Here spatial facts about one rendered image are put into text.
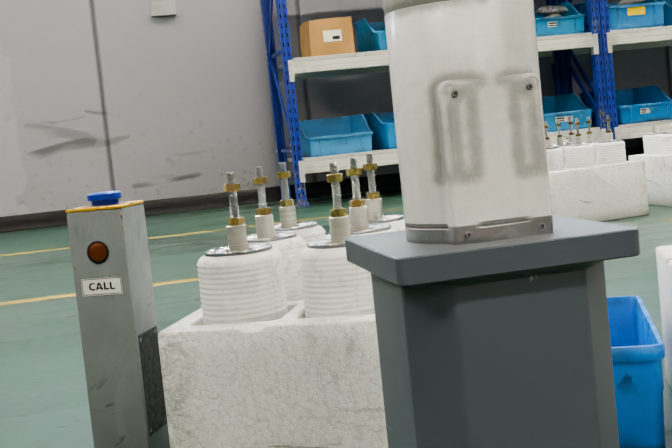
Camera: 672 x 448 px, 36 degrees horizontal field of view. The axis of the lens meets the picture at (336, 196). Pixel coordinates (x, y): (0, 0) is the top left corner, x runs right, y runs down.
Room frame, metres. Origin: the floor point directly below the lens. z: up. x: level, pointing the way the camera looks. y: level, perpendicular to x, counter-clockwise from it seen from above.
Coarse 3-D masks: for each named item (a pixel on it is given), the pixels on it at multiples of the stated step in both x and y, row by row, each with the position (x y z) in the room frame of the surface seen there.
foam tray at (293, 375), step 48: (192, 336) 1.07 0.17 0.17; (240, 336) 1.06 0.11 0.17; (288, 336) 1.05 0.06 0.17; (336, 336) 1.04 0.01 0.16; (192, 384) 1.07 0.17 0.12; (240, 384) 1.06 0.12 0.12; (288, 384) 1.05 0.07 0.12; (336, 384) 1.04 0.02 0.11; (192, 432) 1.07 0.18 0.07; (240, 432) 1.06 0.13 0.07; (288, 432) 1.05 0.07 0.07; (336, 432) 1.04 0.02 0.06; (384, 432) 1.03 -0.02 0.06
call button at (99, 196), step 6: (102, 192) 1.20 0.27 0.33; (108, 192) 1.20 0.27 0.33; (114, 192) 1.20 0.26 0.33; (120, 192) 1.21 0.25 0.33; (90, 198) 1.20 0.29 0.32; (96, 198) 1.19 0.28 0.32; (102, 198) 1.19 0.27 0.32; (108, 198) 1.20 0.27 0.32; (114, 198) 1.20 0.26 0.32; (96, 204) 1.20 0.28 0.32; (102, 204) 1.20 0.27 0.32; (108, 204) 1.20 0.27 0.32
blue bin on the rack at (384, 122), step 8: (384, 112) 6.03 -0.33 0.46; (392, 112) 6.04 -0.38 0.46; (368, 120) 5.89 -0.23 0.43; (376, 120) 5.72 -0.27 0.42; (384, 120) 6.03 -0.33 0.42; (392, 120) 6.04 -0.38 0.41; (376, 128) 5.74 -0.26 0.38; (384, 128) 5.58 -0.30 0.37; (392, 128) 5.55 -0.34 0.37; (376, 136) 5.77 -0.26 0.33; (384, 136) 5.60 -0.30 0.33; (392, 136) 5.55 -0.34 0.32; (376, 144) 5.80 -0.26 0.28; (384, 144) 5.63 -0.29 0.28; (392, 144) 5.55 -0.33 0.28
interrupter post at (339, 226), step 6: (348, 216) 1.11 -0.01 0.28; (330, 222) 1.11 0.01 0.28; (336, 222) 1.10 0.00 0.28; (342, 222) 1.10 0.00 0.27; (348, 222) 1.11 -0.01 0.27; (330, 228) 1.11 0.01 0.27; (336, 228) 1.10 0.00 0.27; (342, 228) 1.10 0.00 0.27; (348, 228) 1.10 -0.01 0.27; (330, 234) 1.11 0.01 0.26; (336, 234) 1.10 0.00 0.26; (342, 234) 1.10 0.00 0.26; (348, 234) 1.10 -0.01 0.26; (336, 240) 1.10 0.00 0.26; (342, 240) 1.10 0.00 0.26
